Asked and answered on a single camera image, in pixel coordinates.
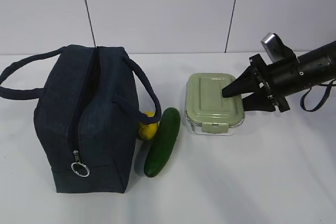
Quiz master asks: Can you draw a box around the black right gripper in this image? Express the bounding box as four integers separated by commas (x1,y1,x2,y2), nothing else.
222,54,290,112

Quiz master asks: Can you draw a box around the glass container green lid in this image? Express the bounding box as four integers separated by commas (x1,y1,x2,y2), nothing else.
184,73,245,136

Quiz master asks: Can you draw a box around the green cucumber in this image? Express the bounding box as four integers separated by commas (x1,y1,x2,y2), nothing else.
143,107,181,178

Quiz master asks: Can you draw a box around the dark blue lunch bag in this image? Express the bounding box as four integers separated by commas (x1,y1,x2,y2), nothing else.
1,45,162,194

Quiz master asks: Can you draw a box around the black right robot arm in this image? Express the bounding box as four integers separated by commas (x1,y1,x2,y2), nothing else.
222,42,335,112

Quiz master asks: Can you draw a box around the yellow lemon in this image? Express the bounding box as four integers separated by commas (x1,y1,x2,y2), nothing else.
138,122,159,141

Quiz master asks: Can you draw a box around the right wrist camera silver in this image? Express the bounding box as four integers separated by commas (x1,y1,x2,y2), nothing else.
260,33,296,63

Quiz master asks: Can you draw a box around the dark right arm cable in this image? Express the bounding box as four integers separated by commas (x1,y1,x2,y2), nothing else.
300,79,336,112

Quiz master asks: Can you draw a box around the silver zipper pull ring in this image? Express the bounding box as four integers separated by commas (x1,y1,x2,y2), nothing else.
70,150,91,177

